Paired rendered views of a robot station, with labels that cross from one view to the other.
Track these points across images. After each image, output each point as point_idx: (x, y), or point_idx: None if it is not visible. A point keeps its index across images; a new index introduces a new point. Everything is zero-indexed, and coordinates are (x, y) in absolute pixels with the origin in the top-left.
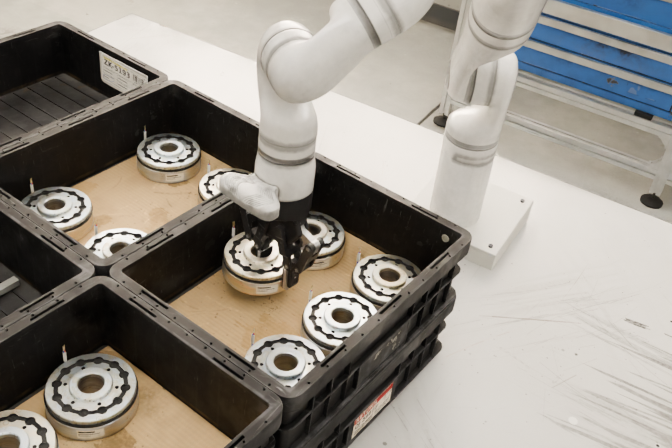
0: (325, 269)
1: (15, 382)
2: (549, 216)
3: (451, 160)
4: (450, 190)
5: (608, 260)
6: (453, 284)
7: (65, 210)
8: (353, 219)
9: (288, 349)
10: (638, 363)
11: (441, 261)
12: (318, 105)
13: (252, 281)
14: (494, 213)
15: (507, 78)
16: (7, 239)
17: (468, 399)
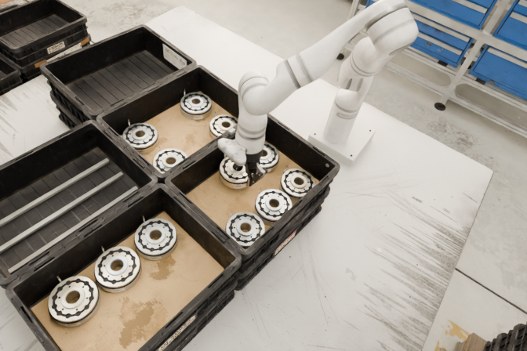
0: (268, 173)
1: (121, 231)
2: (383, 137)
3: (336, 114)
4: (334, 128)
5: (408, 164)
6: None
7: (145, 137)
8: (284, 146)
9: (247, 220)
10: (415, 221)
11: (323, 181)
12: (273, 66)
13: (232, 182)
14: (355, 137)
15: (368, 81)
16: (117, 155)
17: (331, 236)
